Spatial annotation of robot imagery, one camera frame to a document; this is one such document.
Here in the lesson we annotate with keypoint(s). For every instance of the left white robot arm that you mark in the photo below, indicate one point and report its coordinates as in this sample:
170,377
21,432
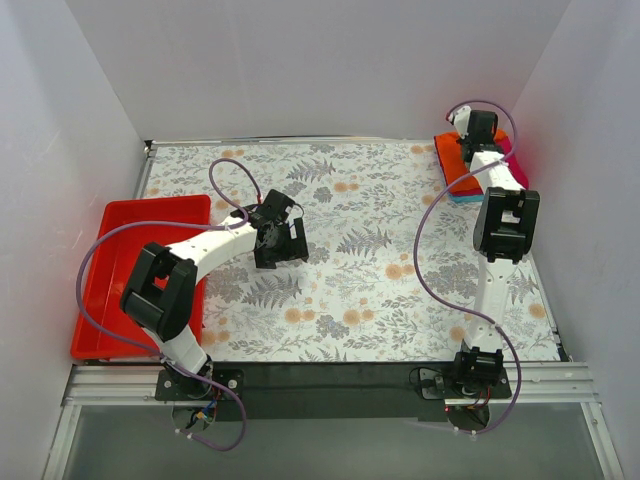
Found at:
158,296

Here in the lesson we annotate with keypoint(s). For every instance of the orange t shirt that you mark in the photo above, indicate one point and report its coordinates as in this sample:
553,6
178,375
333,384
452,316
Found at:
457,165

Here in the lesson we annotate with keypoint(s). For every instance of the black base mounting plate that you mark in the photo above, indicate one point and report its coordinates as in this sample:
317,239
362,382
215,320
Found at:
332,390

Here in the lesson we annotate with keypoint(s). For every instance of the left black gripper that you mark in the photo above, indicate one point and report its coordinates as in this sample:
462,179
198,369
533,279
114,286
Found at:
293,242

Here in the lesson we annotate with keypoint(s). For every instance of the folded teal t shirt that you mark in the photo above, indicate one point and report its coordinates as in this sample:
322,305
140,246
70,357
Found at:
462,199

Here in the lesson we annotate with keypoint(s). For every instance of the red plastic bin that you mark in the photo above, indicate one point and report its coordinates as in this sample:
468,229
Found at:
112,265

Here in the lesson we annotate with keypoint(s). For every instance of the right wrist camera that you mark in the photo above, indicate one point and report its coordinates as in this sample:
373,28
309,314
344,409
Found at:
459,118

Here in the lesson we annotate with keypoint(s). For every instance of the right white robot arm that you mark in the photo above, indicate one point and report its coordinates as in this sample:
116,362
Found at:
503,234

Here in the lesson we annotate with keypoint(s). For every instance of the folded magenta t shirt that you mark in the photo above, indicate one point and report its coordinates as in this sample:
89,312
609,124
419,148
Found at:
515,167

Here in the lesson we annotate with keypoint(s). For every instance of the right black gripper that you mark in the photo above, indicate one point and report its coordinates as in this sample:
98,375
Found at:
470,147

